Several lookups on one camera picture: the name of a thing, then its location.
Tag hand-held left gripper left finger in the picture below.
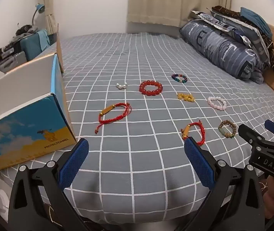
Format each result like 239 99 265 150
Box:
8 138 90 231

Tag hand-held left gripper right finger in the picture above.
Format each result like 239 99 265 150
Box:
176 137 266 231

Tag brown wooden bead bracelet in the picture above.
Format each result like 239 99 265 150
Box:
218 120 237 139

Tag red cord bracelet gold tube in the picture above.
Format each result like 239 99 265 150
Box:
181 122 205 146
94 103 132 134

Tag blue and yellow cardboard box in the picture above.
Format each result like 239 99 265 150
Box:
0 24 78 173

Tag grey checked bed sheet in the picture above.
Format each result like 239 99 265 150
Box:
7 32 274 222

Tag stack of folded bedding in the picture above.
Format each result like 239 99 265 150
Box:
191 10 270 65

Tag teal folded cloth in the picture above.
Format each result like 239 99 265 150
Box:
240 7 272 36

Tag brown patterned pillow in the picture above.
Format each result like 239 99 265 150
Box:
210 5 274 73

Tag grey suitcase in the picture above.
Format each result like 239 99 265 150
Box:
0 50 28 74

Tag teal suitcase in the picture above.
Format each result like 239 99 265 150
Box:
20 30 51 62

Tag black bag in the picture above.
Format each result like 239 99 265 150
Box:
15 24 39 35

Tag wide beige curtain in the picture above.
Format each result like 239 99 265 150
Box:
127 0 232 28

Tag blue desk lamp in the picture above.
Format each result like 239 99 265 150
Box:
31 3 46 27

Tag narrow beige curtain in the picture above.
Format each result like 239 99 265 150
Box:
34 0 58 35

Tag pale pink bead bracelet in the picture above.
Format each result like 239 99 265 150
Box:
207 96 227 110

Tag yellow bead bracelet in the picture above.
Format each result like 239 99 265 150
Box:
177 93 195 103

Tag multicolour bead bracelet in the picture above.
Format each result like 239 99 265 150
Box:
171 74 188 84

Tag red bead bracelet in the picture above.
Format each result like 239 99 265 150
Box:
139 80 164 97

